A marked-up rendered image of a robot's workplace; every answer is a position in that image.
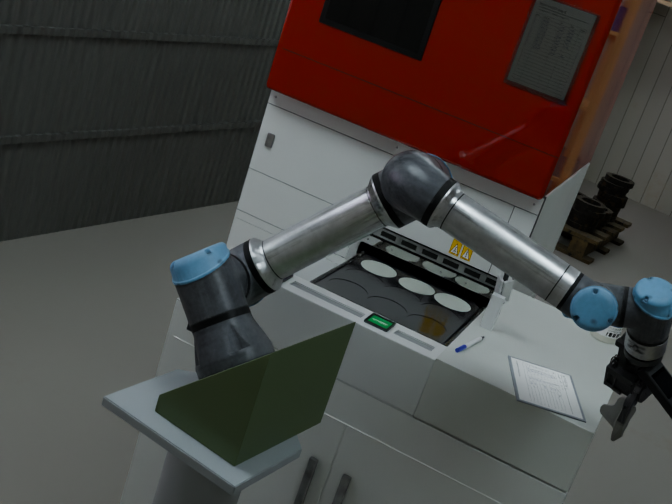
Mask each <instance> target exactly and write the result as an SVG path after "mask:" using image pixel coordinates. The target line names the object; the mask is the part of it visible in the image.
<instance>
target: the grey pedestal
mask: <svg viewBox="0 0 672 504"><path fill-rule="evenodd" d="M197 380H199V379H198V376H197V373H196V372H191V371H186V370H180V369H177V370H174V371H171V372H169V373H166V374H163V375H160V376H158V377H155V378H152V379H150V380H147V381H144V382H142V383H139V384H136V385H134V386H131V387H128V388H125V389H123V390H120V391H117V392H115V393H112V394H109V395H107V396H104V397H103V401H102V406H104V407H105V408H107V409H108V410H110V411H111V412H112V413H114V414H115V415H117V416H118V417H120V418H121V419H122V420H124V421H125V422H127V423H128V424H130V425H131V426H133V427H134V428H135V429H137V430H138V431H140V432H141V433H143V434H144V435H145V436H147V437H148V438H150V439H151V440H153V441H154V442H156V443H157V444H158V445H160V446H161V447H163V448H164V449H166V450H167V454H166V458H165V461H164V465H163V468H162V472H161V475H160V478H159V482H158V485H157V489H156V492H155V496H154V499H153V502H152V504H237V502H238V499H239V496H240V493H241V490H243V489H245V488H247V487H248V486H250V485H252V484H254V483H255V482H257V481H259V480H261V479H262V478H264V477H266V476H268V475H269V474H271V473H273V472H275V471H276V470H278V469H280V468H282V467H283V466H285V465H287V464H289V463H290V462H292V461H294V460H296V459H297V458H299V457H300V454H301V451H302V448H301V445H300V443H299V440H298V437H297V435H295V436H293V437H291V438H289V439H287V440H285V441H284V442H282V443H280V444H278V445H276V446H274V447H272V448H270V449H268V450H266V451H264V452H262V453H260V454H258V455H256V456H254V457H252V458H250V459H248V460H246V461H244V462H242V463H240V464H238V465H236V466H233V465H231V464H230V463H229V462H227V461H226V460H224V459H223V458H221V457H220V456H219V455H217V454H216V453H214V452H213V451H211V450H210V449H208V448H207V447H206V446H204V445H203V444H201V443H200V442H198V441H197V440H196V439H194V438H193V437H191V436H190V435H188V434H187V433H185V432H184V431H183V430H181V429H180V428H178V427H177V426H175V425H174V424H173V423H171V422H170V421H168V420H167V419H165V418H164V417H162V416H161V415H160V414H158V413H157V412H155V408H156V405H157V401H158V398H159V395H160V394H163V393H165V392H168V391H171V390H173V389H176V388H178V387H181V386H184V385H186V384H189V383H192V382H194V381H197Z"/></svg>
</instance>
